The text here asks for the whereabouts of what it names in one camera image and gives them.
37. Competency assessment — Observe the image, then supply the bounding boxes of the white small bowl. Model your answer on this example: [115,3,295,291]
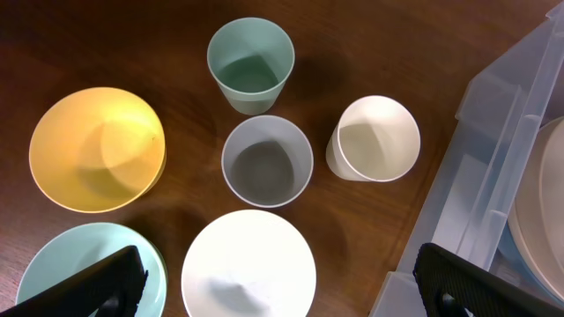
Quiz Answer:
[181,210,316,317]

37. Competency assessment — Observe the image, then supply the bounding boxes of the green cup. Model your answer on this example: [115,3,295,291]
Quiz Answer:
[206,17,296,115]

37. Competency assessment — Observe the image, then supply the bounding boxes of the grey cup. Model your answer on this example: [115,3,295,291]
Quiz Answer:
[220,115,314,209]

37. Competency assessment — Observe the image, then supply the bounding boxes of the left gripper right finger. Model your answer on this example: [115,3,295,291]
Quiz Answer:
[412,242,563,317]

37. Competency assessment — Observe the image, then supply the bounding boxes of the cream cup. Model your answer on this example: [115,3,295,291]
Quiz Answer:
[326,95,421,182]

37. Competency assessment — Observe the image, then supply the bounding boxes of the yellow bowl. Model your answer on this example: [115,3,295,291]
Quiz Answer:
[28,87,167,213]

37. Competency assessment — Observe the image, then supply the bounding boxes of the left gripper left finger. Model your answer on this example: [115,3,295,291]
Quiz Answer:
[1,246,148,317]

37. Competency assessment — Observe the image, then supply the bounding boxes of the beige bowl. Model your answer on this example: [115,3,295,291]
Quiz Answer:
[508,117,563,305]

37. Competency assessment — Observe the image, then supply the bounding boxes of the clear plastic storage container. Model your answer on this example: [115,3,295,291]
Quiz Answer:
[369,4,563,317]

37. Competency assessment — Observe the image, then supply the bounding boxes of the light green small bowl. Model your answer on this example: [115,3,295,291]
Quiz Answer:
[16,222,167,317]

